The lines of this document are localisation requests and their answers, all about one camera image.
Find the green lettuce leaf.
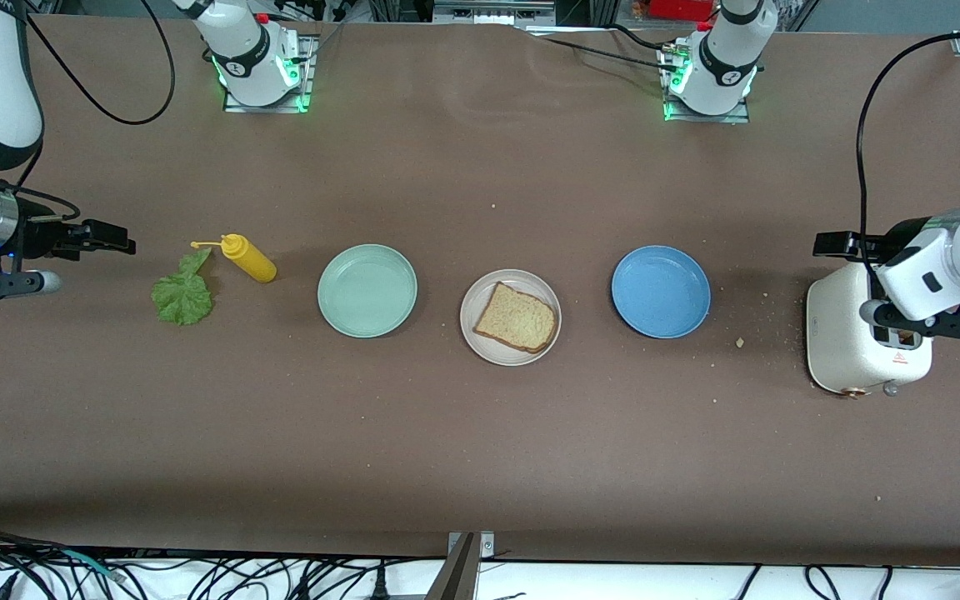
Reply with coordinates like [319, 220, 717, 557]
[151, 247, 215, 326]

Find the yellow mustard squeeze bottle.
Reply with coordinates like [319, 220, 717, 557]
[190, 233, 278, 284]

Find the light brown bread slice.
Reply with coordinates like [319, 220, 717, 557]
[472, 282, 558, 354]

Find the blue plate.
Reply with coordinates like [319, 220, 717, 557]
[611, 245, 712, 339]

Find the mint green plate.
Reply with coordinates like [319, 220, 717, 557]
[317, 243, 418, 339]

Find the beige plate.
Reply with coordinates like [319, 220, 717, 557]
[459, 268, 563, 367]

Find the white toaster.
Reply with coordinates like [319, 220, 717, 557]
[807, 256, 933, 398]

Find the red box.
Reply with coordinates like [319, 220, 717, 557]
[645, 0, 718, 22]

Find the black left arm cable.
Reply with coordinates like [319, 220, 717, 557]
[855, 32, 960, 280]

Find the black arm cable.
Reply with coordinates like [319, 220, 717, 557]
[855, 32, 960, 280]
[0, 0, 177, 223]

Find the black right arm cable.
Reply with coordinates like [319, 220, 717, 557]
[0, 0, 177, 223]

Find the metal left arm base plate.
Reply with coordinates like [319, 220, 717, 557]
[662, 42, 752, 124]

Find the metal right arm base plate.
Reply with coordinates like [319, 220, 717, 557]
[223, 33, 315, 113]

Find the black base cable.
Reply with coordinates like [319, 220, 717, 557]
[609, 22, 671, 51]
[540, 36, 671, 71]

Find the teal floor cable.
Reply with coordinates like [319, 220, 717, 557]
[59, 548, 127, 582]

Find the grey metal frame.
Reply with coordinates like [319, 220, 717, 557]
[432, 0, 558, 26]

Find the aluminium profile post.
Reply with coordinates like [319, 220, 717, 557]
[426, 531, 496, 600]

